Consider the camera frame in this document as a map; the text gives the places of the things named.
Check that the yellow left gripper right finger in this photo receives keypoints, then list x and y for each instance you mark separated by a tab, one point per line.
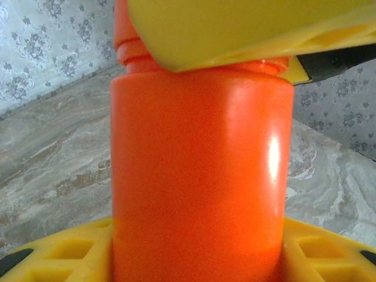
329	258

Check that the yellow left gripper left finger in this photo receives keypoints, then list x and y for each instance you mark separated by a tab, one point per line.
58	255

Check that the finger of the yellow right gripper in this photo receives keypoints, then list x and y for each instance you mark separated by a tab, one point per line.
235	26
332	66

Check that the orange pill bottle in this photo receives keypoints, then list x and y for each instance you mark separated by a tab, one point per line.
191	161

